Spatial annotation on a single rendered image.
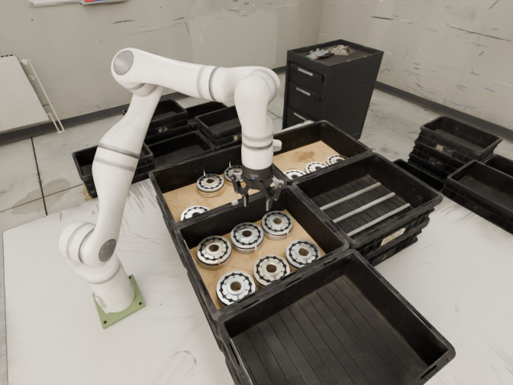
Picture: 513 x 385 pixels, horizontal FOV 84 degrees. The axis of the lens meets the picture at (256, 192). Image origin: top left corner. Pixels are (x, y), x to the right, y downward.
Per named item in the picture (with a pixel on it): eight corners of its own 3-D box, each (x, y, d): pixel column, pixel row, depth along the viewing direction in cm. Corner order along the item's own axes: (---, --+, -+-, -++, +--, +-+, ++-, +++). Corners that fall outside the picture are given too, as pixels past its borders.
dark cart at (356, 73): (311, 171, 253) (328, 66, 194) (280, 148, 281) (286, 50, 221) (356, 150, 279) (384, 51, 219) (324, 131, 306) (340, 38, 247)
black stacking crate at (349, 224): (343, 270, 84) (352, 247, 76) (287, 208, 103) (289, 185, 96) (430, 221, 98) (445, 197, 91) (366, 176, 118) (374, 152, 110)
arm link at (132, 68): (213, 50, 56) (230, 72, 64) (113, 40, 65) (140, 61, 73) (199, 94, 55) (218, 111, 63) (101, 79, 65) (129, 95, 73)
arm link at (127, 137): (146, 67, 75) (118, 159, 74) (118, 45, 67) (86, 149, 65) (174, 70, 72) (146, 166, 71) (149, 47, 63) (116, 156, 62)
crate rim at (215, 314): (214, 324, 63) (214, 319, 61) (173, 233, 82) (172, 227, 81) (350, 251, 77) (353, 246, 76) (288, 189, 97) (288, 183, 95)
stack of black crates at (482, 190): (505, 252, 170) (558, 197, 140) (480, 278, 157) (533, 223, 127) (440, 213, 194) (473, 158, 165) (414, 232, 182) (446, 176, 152)
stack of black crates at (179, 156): (169, 208, 198) (158, 169, 176) (154, 185, 217) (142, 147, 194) (219, 186, 215) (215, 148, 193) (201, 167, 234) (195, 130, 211)
